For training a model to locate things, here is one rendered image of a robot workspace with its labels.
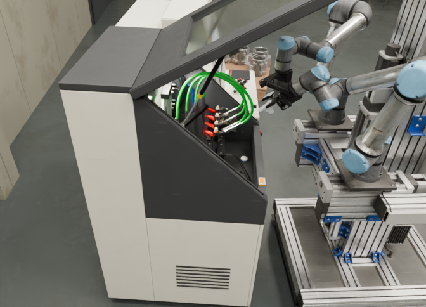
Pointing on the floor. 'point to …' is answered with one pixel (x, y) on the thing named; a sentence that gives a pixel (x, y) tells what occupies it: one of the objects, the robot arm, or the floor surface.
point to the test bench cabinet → (203, 261)
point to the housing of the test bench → (114, 146)
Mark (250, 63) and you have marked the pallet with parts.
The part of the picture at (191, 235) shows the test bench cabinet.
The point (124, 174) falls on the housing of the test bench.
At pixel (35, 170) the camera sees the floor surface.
